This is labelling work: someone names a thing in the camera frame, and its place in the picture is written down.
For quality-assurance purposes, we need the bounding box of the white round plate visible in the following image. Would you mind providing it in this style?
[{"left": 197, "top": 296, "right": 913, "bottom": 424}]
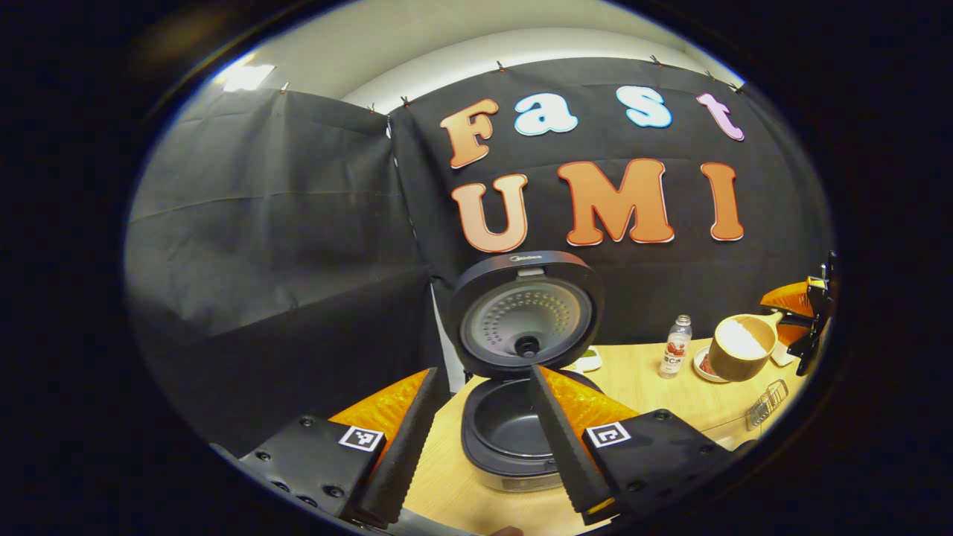
[{"left": 692, "top": 346, "right": 735, "bottom": 385}]

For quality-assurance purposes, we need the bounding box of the clear plastic container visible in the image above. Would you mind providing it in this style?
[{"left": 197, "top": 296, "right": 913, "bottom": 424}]
[{"left": 698, "top": 415, "right": 754, "bottom": 452}]

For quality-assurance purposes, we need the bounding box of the row of backdrop clips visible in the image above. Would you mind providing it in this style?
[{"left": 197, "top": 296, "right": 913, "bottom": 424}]
[{"left": 278, "top": 54, "right": 745, "bottom": 114}]

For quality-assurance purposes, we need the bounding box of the ceiling light panel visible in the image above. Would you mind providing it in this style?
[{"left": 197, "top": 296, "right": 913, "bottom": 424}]
[{"left": 221, "top": 63, "right": 277, "bottom": 93}]

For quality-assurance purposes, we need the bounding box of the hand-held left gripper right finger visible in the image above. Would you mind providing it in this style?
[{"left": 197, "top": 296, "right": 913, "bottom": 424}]
[{"left": 529, "top": 365, "right": 757, "bottom": 526}]

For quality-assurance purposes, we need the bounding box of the clear drink bottle red label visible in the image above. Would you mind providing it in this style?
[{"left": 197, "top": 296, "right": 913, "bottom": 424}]
[{"left": 658, "top": 314, "right": 694, "bottom": 380}]

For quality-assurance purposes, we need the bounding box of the black and silver rice cooker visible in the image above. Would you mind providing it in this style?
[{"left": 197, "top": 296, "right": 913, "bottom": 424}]
[{"left": 447, "top": 251, "right": 606, "bottom": 493}]

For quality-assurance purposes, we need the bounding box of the clear wire chopstick holder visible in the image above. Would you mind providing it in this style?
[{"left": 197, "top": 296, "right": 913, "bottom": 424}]
[{"left": 746, "top": 378, "right": 790, "bottom": 433}]

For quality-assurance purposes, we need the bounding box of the black backdrop cloth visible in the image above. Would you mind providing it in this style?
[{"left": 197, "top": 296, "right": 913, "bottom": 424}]
[{"left": 125, "top": 56, "right": 836, "bottom": 456}]

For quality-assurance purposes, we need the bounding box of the wooden spoon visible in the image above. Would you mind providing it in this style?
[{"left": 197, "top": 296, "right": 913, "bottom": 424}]
[{"left": 707, "top": 311, "right": 802, "bottom": 383}]

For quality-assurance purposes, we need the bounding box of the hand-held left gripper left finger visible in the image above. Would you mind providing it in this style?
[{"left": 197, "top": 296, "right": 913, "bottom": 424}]
[{"left": 211, "top": 368, "right": 450, "bottom": 526}]

